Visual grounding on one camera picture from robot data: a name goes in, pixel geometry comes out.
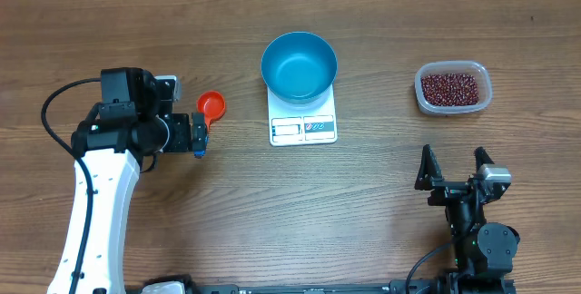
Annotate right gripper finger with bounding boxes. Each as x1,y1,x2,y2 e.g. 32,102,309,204
414,144,443,191
474,146,494,172

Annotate red scoop with blue handle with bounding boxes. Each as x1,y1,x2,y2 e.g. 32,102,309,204
194,91,226,158

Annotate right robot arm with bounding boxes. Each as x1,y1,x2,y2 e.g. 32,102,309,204
405,144,520,294

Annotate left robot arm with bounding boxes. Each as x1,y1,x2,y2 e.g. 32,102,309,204
48,67,208,293

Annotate white digital kitchen scale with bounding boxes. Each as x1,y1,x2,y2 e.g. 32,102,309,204
267,86,339,147

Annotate blue bowl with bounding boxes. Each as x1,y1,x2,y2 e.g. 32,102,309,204
260,31,339,103

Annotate red beans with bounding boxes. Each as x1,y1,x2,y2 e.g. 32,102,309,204
420,73,479,106

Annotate clear plastic container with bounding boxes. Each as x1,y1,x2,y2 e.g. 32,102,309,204
414,61,493,115

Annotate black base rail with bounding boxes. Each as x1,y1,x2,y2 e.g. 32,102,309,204
190,279,450,294

